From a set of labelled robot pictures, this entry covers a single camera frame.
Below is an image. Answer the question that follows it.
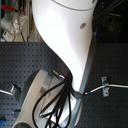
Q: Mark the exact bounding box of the grey clip at left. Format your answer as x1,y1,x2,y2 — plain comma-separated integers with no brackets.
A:
10,84,21,98

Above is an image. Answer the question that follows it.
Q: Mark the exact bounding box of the black perforated board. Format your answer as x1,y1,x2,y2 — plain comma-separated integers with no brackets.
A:
0,43,128,128

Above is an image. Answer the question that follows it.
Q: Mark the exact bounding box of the black equipment at top right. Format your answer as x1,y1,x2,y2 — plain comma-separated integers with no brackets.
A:
93,0,128,43

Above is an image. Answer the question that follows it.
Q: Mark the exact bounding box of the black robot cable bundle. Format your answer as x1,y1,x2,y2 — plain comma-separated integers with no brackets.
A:
38,74,83,128

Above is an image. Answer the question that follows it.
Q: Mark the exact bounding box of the grey metal cable clip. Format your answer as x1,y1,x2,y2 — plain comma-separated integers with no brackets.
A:
101,76,109,97

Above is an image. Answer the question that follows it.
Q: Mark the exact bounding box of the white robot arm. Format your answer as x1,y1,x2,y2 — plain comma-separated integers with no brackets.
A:
13,0,97,128

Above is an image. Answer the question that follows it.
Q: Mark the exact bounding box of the white cable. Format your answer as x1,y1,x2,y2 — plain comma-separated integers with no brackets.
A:
84,83,128,96

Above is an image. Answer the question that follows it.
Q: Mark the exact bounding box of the cluttered shelf with red item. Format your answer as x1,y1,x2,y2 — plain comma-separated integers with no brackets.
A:
0,0,38,43

